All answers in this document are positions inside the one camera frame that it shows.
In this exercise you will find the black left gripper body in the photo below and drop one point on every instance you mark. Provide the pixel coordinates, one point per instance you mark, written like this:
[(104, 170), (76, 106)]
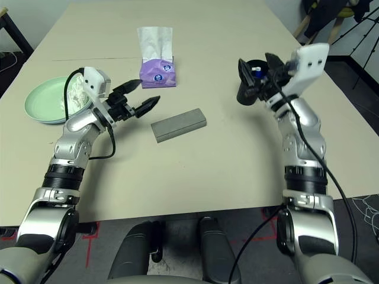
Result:
[(120, 108)]

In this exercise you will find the white marker blue cap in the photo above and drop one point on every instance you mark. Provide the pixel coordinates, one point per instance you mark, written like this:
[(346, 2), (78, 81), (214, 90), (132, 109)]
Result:
[(258, 74)]

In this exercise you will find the dark grey left robot leg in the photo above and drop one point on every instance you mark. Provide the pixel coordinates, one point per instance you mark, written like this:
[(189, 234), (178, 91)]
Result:
[(133, 251)]

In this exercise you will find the black tripod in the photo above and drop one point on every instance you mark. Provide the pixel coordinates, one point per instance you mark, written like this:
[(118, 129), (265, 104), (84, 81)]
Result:
[(368, 51)]

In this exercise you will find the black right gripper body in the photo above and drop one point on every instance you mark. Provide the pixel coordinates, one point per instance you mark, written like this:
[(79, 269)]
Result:
[(274, 84)]

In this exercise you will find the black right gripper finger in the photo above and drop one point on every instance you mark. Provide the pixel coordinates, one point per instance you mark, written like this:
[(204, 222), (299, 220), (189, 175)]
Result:
[(247, 74), (274, 63)]

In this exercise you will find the black framed side table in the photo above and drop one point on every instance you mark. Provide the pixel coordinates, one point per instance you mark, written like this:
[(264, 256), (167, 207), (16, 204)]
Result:
[(17, 34)]

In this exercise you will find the dark grey robot leg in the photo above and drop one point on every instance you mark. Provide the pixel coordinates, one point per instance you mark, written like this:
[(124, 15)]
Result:
[(216, 251), (133, 251)]

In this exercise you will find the yellow stool cushion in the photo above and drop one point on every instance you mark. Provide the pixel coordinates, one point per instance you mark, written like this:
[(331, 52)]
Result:
[(346, 12)]

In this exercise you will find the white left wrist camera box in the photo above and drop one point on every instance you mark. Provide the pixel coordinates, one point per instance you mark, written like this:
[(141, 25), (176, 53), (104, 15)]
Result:
[(91, 80)]

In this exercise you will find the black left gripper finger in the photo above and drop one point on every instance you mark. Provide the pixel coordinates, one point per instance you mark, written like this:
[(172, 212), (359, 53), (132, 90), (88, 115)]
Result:
[(128, 87), (148, 106)]

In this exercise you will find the black plastic cup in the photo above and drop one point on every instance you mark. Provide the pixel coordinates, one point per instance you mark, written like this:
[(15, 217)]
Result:
[(244, 99)]

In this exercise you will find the purple tissue pack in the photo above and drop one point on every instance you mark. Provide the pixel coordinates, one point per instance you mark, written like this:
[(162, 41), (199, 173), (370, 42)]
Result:
[(157, 78)]

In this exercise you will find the dark grey right robot leg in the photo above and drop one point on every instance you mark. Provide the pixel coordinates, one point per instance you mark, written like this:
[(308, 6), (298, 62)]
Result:
[(216, 251)]

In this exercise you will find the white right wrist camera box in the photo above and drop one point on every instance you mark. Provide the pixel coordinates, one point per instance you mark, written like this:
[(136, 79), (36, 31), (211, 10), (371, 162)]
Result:
[(311, 68)]

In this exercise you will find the grey glasses case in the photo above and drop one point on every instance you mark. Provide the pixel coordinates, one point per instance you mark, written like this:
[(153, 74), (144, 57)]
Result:
[(177, 124)]

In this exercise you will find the white tissue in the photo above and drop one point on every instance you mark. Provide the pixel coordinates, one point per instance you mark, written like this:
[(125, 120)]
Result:
[(78, 94)]

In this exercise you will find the light green plate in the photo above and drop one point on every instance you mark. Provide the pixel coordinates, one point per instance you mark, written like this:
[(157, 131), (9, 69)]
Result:
[(41, 100)]

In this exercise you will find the grey robot torso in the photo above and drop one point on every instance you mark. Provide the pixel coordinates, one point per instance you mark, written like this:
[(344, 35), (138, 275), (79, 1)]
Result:
[(154, 280)]

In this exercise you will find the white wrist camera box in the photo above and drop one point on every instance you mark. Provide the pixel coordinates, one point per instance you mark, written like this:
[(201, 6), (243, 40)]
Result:
[(91, 80), (311, 68)]

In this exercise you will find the wooden stool with jacket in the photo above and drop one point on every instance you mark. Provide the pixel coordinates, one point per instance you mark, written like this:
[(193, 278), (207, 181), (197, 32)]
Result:
[(319, 14)]

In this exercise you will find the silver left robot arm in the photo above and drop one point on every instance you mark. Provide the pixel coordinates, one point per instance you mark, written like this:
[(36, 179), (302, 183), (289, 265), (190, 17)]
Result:
[(74, 124)]

